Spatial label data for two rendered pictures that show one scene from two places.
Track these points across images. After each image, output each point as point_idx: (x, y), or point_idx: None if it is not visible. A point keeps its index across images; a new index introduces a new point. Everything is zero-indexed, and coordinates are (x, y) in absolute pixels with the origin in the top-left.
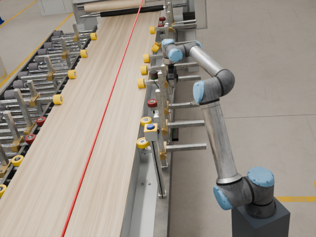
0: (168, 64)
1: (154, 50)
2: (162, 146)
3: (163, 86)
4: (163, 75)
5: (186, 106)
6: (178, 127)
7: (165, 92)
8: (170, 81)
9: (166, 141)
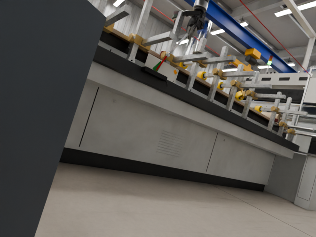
0: (193, 6)
1: (236, 95)
2: (98, 5)
3: (176, 25)
4: (198, 48)
5: (186, 57)
6: (148, 41)
7: (176, 35)
8: (189, 28)
9: (114, 23)
